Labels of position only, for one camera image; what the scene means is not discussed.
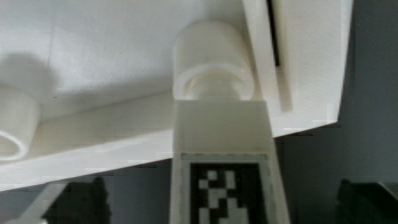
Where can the white U-shaped obstacle fence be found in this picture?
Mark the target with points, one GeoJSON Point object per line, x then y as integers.
{"type": "Point", "coordinates": [314, 32]}

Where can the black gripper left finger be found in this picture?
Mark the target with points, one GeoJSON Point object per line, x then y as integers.
{"type": "Point", "coordinates": [81, 206]}

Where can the white square tabletop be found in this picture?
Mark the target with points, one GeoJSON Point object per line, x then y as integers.
{"type": "Point", "coordinates": [86, 78]}

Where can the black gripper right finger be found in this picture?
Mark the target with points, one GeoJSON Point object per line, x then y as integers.
{"type": "Point", "coordinates": [367, 203]}

